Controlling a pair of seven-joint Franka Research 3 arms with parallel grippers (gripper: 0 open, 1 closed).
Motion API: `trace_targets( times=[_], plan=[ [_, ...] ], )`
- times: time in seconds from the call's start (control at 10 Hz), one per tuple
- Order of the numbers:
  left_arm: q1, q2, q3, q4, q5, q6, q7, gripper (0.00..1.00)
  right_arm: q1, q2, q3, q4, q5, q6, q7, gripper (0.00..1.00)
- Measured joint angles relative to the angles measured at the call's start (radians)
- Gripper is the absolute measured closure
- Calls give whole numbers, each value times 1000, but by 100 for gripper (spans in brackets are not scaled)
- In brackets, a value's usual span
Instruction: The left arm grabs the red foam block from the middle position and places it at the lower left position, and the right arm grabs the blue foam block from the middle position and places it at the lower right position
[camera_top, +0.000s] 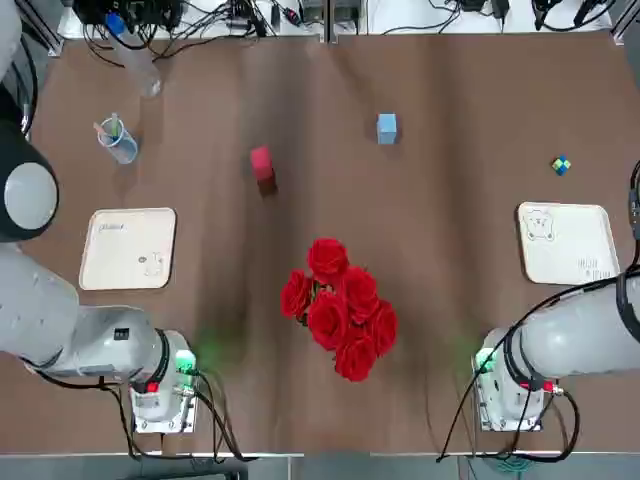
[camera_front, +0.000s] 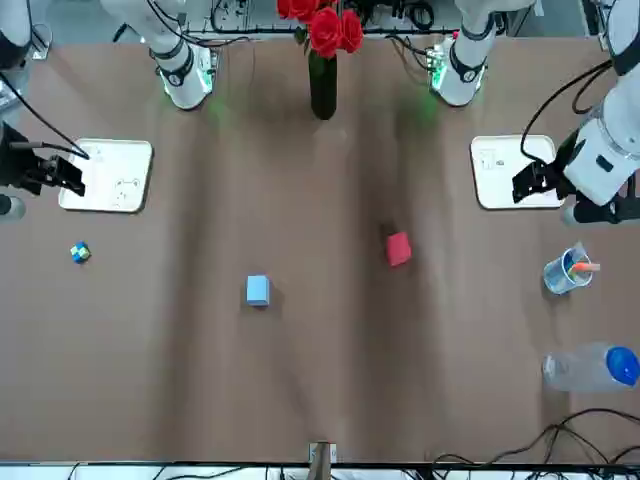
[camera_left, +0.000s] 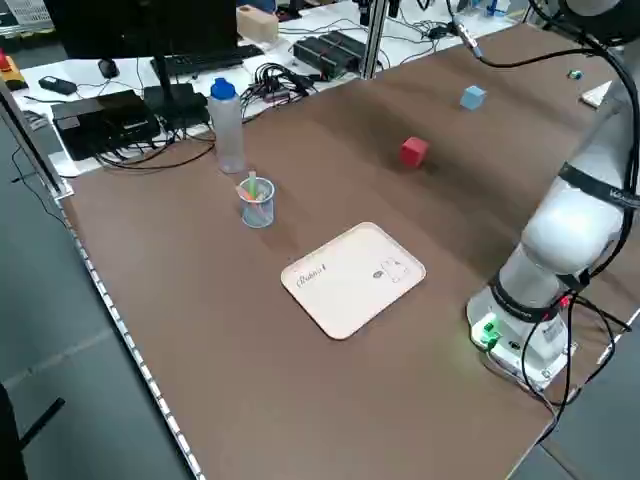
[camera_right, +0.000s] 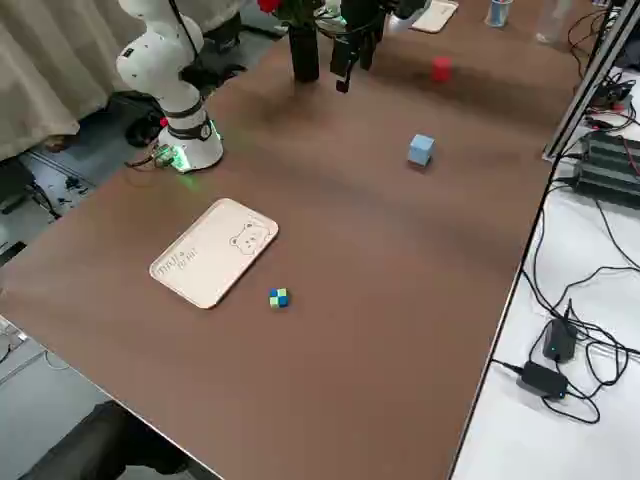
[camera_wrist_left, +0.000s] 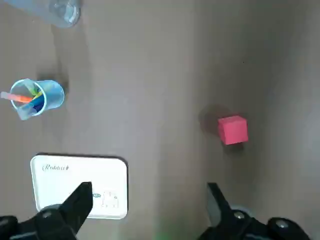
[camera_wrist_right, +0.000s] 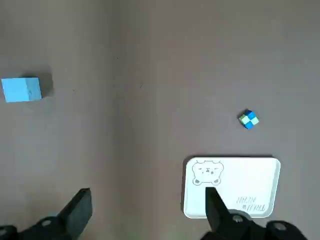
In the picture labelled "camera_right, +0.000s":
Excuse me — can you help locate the black chair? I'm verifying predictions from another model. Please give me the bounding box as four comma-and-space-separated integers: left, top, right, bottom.
17, 399, 221, 480

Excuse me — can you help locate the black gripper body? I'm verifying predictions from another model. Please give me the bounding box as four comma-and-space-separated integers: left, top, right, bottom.
340, 0, 389, 47

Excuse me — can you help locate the black power adapter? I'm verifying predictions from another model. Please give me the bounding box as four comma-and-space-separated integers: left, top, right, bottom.
541, 317, 580, 363
515, 360, 570, 400

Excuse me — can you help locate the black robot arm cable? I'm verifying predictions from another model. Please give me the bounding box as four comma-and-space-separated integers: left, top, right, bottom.
167, 0, 207, 71

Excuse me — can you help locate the beige tray with bear drawing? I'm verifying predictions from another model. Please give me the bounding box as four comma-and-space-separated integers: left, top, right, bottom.
148, 197, 280, 310

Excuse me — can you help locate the blue green checkered cube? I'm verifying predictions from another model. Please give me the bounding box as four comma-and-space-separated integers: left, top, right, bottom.
268, 287, 292, 313

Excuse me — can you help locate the aluminium frame post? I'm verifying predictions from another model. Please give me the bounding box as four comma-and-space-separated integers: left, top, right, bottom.
542, 0, 640, 162

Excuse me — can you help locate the blue cup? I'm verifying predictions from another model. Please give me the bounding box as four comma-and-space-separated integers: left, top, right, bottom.
484, 0, 514, 28

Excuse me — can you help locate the blue foam block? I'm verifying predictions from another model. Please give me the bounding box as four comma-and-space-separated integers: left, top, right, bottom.
406, 133, 436, 169

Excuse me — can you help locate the beige curtain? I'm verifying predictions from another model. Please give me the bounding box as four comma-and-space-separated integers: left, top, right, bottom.
0, 0, 241, 161

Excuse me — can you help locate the clear plastic bottle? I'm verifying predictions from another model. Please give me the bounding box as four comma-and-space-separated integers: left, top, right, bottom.
535, 0, 571, 45

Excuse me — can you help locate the black vase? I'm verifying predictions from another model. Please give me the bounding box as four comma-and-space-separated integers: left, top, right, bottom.
288, 23, 321, 84

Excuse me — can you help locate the black ribbed power supply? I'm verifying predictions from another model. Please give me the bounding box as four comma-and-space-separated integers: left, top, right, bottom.
569, 130, 640, 205

